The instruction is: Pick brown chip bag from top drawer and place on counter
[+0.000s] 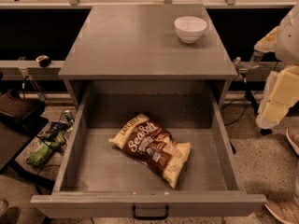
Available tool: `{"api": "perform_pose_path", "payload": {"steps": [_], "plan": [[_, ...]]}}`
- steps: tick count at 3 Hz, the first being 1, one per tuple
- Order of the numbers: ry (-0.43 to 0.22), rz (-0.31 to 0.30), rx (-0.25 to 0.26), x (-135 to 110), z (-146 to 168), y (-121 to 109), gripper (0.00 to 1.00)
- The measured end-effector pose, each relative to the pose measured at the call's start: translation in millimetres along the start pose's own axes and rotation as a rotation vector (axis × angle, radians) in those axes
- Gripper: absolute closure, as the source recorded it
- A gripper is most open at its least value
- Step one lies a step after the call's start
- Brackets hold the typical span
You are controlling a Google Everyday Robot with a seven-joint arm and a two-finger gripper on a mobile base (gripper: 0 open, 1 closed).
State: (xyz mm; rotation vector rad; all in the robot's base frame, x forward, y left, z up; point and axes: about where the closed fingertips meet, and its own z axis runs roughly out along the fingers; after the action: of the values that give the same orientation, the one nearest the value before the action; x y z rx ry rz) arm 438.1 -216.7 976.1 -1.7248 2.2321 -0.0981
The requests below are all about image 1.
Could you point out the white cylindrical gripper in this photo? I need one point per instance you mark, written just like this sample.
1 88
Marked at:
288 40

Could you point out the brown sea salt chip bag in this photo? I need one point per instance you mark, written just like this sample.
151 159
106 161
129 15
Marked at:
153 145

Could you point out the grey cabinet with counter top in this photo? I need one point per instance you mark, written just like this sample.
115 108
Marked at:
140 42

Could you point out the open grey top drawer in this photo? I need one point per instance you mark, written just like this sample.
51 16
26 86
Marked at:
97 179

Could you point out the green snack bag on floor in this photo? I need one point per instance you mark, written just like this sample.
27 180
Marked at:
46 149

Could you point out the clear plastic water bottle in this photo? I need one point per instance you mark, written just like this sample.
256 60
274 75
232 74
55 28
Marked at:
255 59

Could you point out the black tripod stand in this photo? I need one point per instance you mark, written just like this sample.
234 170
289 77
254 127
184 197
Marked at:
242 69

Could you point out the tan shoe upper right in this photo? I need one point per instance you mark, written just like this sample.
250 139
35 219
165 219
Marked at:
292 134

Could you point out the tan shoe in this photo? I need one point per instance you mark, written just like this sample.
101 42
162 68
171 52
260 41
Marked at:
292 134
286 212

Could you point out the white ceramic bowl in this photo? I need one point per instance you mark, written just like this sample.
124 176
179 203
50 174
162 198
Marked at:
189 29

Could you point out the tan shoe lower right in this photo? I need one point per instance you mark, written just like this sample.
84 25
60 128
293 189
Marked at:
286 212

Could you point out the dark shoe lower left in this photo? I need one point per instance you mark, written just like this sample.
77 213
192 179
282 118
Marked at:
8 215

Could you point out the black drawer handle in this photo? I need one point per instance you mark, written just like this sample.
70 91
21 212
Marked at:
160 213

